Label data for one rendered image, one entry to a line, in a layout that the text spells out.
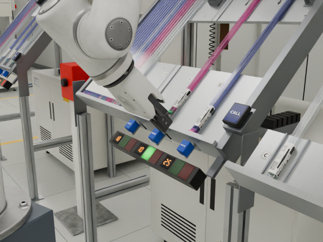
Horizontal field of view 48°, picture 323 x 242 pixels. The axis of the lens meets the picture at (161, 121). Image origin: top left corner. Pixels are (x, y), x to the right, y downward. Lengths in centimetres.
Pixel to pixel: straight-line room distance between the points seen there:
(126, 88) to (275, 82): 36
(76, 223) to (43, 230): 131
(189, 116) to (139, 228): 104
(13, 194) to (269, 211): 76
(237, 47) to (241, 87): 245
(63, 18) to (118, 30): 9
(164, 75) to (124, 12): 53
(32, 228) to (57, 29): 30
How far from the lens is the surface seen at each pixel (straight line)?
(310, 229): 119
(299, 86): 297
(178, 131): 84
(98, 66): 62
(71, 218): 194
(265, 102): 83
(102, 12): 54
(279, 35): 305
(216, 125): 82
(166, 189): 151
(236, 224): 81
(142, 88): 65
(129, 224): 187
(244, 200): 79
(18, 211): 58
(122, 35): 55
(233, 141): 78
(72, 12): 59
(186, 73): 101
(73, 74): 163
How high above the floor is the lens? 98
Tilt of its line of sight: 16 degrees down
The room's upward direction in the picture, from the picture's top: straight up
